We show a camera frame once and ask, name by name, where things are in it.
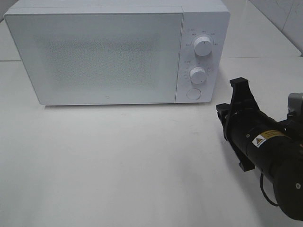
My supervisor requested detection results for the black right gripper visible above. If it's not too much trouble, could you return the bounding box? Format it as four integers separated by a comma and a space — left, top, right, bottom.
216, 77, 294, 172

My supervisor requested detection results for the round white door button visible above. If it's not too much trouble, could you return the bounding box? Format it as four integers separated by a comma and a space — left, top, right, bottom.
187, 88, 201, 100

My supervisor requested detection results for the white microwave door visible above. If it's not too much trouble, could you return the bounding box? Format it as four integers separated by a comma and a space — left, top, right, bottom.
6, 13, 182, 105

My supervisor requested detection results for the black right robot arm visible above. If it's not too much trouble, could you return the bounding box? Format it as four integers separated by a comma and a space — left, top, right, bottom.
216, 77, 303, 221

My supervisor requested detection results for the white microwave oven body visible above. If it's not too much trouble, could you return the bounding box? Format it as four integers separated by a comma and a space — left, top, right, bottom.
4, 0, 230, 105

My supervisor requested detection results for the lower white timer knob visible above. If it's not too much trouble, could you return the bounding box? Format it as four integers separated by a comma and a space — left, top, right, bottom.
189, 67, 207, 84

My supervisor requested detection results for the upper white power knob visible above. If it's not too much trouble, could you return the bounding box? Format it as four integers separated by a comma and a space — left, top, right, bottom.
193, 35, 213, 57

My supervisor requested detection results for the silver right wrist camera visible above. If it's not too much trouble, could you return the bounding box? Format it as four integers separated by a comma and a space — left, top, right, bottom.
288, 93, 303, 117

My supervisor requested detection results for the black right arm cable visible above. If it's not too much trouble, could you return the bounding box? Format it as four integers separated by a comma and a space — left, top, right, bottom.
259, 172, 280, 207

